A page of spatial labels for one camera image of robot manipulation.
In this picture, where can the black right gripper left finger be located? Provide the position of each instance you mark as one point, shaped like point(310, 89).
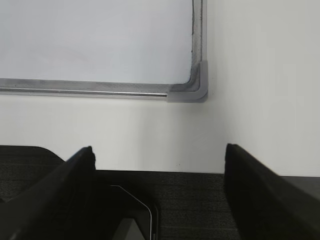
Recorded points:
point(55, 207)

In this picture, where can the black device with glossy screen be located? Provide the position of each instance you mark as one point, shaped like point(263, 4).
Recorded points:
point(116, 203)

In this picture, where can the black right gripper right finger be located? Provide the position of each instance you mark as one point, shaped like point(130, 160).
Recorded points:
point(267, 206)

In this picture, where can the white board with grey frame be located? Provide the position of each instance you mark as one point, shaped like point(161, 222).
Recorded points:
point(155, 49)

